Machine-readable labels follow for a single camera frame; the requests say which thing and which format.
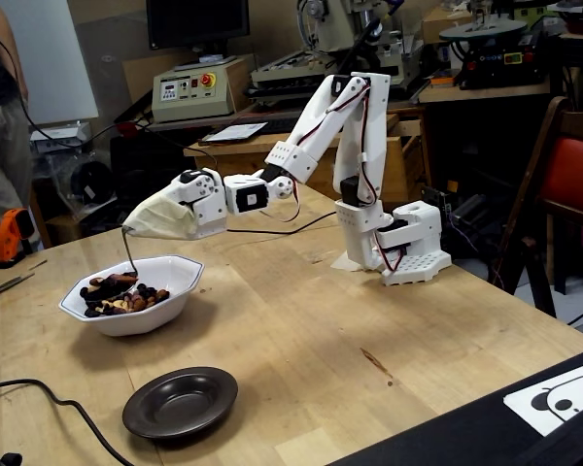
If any wooden workbench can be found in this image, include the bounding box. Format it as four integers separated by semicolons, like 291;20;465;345
183;112;427;215

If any white paper sheet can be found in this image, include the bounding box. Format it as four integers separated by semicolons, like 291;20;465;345
197;121;269;147

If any translucent tape sheet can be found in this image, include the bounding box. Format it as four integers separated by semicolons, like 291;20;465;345
329;250;370;273

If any black scroll saw machine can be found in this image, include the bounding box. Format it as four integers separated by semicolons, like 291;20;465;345
439;17;553;92

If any white board panel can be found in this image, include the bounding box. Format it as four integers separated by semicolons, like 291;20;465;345
0;0;101;126

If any metal spoon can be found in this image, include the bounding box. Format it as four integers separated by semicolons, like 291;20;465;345
85;226;141;298

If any scooped trail mix portion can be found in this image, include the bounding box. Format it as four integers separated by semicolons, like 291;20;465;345
87;271;140;291

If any thin black cable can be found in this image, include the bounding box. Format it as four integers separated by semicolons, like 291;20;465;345
0;26;339;237

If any brown plate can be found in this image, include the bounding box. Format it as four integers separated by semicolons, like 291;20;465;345
121;366;239;441

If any white octagonal bowl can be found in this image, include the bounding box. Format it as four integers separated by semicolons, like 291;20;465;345
57;254;206;338

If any beige milling machine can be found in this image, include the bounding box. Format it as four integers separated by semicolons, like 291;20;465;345
250;0;431;98

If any black monitor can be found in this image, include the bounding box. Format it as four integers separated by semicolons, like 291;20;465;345
145;0;252;50

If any wooden chair red cushion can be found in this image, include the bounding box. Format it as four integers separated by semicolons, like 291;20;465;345
488;95;583;319

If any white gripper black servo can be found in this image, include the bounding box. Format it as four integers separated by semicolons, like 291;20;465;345
122;168;229;240

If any orange black hand tool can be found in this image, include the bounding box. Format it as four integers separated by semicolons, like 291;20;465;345
0;207;36;270

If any black disc in plastic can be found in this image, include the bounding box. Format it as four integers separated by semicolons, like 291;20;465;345
69;159;118;208

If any trail mix pile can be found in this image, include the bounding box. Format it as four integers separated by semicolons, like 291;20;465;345
79;283;171;318

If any person in khaki trousers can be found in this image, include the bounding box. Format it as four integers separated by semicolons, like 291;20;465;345
0;0;33;229

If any thick black cable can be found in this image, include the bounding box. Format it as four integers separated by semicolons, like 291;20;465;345
0;378;135;466

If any small white box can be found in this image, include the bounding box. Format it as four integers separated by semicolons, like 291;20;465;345
28;120;92;155

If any cardboard box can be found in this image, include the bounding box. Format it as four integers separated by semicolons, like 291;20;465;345
421;4;475;46

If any beige control box red button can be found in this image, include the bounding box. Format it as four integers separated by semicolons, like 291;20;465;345
151;54;250;124

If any wooden side bench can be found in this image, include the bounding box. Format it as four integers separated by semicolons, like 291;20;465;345
417;80;555;106

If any beige masking tape wrap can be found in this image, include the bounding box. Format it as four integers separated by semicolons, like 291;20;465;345
121;190;199;242

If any white panda sticker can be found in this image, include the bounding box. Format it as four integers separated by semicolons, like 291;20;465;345
503;357;583;438

